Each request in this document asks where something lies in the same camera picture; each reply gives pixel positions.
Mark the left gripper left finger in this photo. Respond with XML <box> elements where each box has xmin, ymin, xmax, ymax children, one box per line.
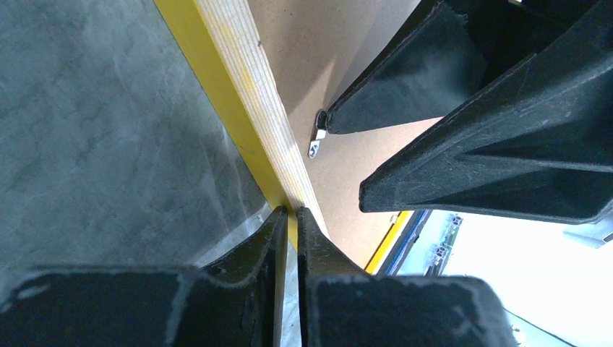
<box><xmin>1</xmin><ymin>207</ymin><xmax>288</xmax><ymax>346</ymax></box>

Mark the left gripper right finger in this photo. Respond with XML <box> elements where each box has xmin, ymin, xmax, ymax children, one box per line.
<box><xmin>296</xmin><ymin>207</ymin><xmax>517</xmax><ymax>346</ymax></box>

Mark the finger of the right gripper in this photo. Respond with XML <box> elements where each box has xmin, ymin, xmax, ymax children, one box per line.
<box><xmin>359</xmin><ymin>1</ymin><xmax>612</xmax><ymax>224</ymax></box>
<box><xmin>326</xmin><ymin>1</ymin><xmax>494</xmax><ymax>134</ymax></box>

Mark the brown backing board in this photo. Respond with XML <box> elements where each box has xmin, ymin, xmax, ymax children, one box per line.
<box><xmin>249</xmin><ymin>1</ymin><xmax>432</xmax><ymax>267</ymax></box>

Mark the yellow wooden picture frame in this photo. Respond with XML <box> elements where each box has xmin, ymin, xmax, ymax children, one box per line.
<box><xmin>156</xmin><ymin>1</ymin><xmax>410</xmax><ymax>273</ymax></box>

